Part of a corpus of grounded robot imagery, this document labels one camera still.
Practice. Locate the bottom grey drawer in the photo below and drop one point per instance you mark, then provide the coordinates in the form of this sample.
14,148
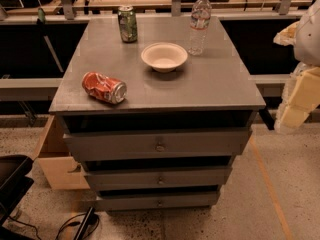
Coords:
175,200

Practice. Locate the clear plastic water bottle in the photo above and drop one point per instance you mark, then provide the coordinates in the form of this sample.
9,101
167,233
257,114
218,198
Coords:
199,23

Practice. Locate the green soda can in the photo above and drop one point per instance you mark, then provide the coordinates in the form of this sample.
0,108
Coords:
127,23

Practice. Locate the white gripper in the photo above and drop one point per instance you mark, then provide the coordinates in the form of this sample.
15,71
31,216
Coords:
309,37

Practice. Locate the white paper bowl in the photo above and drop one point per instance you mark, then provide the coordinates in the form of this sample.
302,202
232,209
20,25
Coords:
164,57

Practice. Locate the light wooden box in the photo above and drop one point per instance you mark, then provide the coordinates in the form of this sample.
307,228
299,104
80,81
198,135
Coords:
59,167

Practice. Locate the red coke can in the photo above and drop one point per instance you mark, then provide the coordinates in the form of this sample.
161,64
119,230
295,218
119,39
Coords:
103,88

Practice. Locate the grey drawer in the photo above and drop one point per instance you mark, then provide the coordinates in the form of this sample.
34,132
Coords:
156,144
157,178
175,200

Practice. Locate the grey drawer cabinet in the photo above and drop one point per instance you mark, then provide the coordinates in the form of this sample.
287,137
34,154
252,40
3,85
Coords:
211,91

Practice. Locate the black bin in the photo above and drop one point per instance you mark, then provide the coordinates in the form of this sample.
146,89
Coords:
14,184

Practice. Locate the top grey drawer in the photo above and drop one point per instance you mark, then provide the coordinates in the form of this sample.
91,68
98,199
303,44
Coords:
156,144

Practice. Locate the middle grey drawer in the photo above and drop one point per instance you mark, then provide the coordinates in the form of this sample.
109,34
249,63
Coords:
157,178

